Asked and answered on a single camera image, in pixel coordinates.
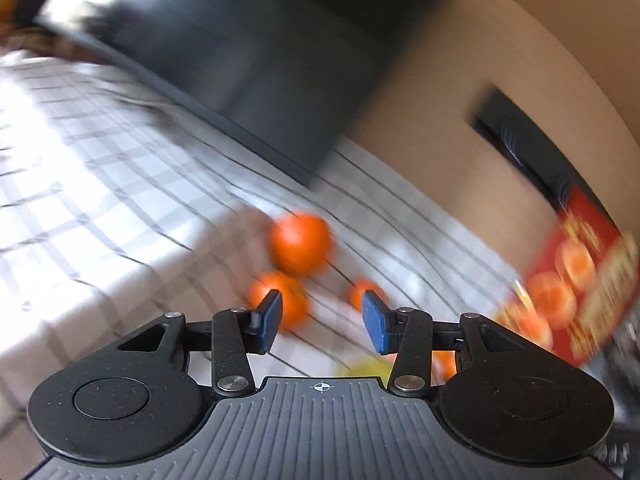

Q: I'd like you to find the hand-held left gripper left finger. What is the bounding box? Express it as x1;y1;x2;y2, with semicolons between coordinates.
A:
117;289;284;400

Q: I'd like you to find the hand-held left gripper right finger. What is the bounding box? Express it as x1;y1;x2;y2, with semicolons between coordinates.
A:
362;290;526;395

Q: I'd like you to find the green pear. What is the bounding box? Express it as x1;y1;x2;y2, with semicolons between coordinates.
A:
334;357;396;379

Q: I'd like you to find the large orange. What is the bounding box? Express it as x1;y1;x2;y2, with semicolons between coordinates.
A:
269;211;333;277

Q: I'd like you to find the small tangerine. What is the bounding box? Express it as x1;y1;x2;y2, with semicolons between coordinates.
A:
348;277;389;318

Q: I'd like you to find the white black-checked cloth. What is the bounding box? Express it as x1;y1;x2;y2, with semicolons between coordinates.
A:
0;50;551;463

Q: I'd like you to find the red printed food bag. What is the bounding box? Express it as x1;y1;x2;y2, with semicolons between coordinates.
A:
492;185;640;368

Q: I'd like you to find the dark monitor screen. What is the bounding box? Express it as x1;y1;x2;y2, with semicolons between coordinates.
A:
35;0;466;188

